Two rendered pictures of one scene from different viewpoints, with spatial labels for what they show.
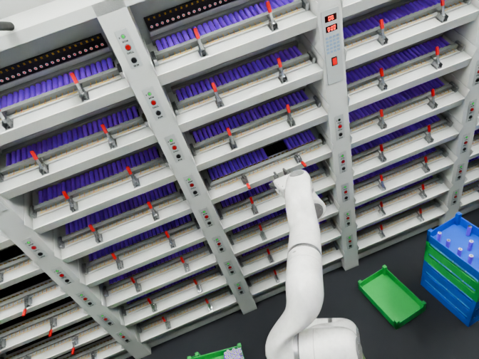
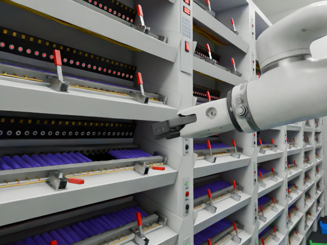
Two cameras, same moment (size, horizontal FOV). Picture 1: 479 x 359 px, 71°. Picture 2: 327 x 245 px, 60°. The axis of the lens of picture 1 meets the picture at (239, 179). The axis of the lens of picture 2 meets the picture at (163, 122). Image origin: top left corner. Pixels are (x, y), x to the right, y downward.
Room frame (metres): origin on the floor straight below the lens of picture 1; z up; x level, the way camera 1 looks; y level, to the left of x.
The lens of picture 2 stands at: (0.67, 0.28, 1.06)
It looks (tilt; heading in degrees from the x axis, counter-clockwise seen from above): 3 degrees up; 311
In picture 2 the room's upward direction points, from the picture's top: straight up
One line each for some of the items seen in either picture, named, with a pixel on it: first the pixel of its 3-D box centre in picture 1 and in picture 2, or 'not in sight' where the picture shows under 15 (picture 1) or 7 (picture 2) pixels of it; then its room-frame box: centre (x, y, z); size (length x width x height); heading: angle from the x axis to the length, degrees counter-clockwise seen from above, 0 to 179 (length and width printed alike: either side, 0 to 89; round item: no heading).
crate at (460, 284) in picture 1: (464, 265); not in sight; (0.87, -0.93, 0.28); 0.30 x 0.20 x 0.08; 13
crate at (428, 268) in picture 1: (462, 274); not in sight; (0.87, -0.93, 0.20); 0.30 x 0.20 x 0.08; 13
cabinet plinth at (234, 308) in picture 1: (293, 272); not in sight; (1.32, -0.14, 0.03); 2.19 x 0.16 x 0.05; 95
